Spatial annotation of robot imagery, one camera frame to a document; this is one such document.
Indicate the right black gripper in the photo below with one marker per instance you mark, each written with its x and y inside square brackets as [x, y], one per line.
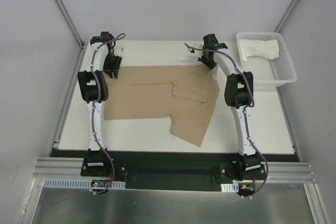
[206, 59]

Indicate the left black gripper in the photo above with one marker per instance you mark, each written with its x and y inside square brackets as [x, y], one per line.
[113, 63]

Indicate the beige t shirt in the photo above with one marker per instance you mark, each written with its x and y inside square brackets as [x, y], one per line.
[186, 94]

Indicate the white plastic basket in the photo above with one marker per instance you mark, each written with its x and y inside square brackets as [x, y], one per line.
[268, 74]

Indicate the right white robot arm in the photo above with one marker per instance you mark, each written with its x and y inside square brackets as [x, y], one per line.
[238, 95]

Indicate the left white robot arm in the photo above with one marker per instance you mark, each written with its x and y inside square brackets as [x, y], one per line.
[93, 86]

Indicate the rolled white t shirt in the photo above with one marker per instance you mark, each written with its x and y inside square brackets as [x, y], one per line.
[268, 49]

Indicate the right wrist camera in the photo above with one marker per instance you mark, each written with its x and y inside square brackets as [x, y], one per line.
[194, 48]

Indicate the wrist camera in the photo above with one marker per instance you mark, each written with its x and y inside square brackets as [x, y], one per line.
[118, 50]
[194, 48]

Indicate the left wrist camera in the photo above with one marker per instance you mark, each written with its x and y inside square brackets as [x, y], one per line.
[118, 50]

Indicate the left aluminium frame post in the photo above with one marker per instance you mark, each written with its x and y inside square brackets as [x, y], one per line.
[69, 22]

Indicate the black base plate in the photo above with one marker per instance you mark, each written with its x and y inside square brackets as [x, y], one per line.
[172, 171]

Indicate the right white cable duct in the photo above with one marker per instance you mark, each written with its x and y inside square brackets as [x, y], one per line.
[230, 188]

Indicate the aluminium front rail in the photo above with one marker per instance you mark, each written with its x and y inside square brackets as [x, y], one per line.
[279, 172]

